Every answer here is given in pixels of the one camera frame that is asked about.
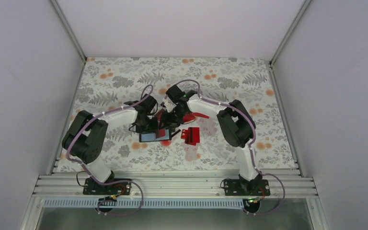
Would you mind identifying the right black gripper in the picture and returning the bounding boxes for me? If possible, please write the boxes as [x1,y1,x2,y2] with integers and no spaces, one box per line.
[159,106,187,130]

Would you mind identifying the black leather card holder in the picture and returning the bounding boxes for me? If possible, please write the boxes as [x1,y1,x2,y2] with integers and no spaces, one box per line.
[139,129,172,143]

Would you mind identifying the red card pile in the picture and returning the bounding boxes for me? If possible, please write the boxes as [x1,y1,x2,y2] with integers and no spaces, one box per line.
[155,128,167,138]

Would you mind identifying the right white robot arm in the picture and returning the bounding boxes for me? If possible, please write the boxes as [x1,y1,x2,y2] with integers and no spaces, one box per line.
[161,95,262,195]

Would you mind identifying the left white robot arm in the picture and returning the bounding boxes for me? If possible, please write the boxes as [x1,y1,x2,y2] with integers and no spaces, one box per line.
[62,101,156,194]

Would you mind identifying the red card left pair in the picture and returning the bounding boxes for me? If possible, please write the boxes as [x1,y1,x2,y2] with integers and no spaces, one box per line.
[156,109,210,125]

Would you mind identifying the white card red circle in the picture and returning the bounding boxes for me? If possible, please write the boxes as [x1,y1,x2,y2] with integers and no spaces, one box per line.
[160,140,172,147]

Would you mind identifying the red card black stripe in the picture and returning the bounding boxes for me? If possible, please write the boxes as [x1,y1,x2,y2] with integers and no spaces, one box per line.
[181,127,200,146]

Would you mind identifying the white floral card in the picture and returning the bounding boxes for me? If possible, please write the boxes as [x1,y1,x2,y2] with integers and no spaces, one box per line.
[184,145,200,161]

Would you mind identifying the floral patterned table mat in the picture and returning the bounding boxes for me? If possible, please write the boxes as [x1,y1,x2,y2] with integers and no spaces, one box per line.
[70,57,295,171]

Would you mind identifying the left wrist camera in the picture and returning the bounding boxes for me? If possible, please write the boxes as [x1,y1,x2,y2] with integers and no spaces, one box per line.
[136,94,158,115]

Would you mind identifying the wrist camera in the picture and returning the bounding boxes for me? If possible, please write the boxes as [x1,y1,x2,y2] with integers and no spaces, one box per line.
[166,85,188,107]
[136,94,158,115]

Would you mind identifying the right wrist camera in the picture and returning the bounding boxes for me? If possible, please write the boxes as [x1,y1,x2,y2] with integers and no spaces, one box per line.
[166,85,188,107]

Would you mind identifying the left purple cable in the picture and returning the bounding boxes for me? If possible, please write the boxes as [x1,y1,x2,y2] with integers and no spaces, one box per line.
[65,84,154,217]

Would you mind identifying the purple cable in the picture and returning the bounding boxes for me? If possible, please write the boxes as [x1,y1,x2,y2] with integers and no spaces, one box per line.
[165,79,286,217]
[65,84,154,217]

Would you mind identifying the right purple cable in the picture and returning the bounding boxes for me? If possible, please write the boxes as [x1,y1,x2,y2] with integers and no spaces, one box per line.
[165,79,286,217]

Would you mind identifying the grey slotted cable duct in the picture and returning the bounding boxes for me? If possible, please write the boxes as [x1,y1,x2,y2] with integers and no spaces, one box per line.
[42,197,244,209]

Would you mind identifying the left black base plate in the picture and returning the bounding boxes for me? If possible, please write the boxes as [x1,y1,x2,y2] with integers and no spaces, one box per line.
[82,178,132,196]

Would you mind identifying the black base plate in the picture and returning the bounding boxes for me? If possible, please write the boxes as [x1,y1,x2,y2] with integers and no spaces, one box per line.
[82,178,132,196]
[220,178,271,196]

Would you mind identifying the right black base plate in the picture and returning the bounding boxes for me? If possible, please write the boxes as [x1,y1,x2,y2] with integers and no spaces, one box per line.
[220,178,271,196]

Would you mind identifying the aluminium rail frame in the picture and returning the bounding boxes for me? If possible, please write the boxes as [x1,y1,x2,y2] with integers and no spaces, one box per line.
[32,170,318,198]

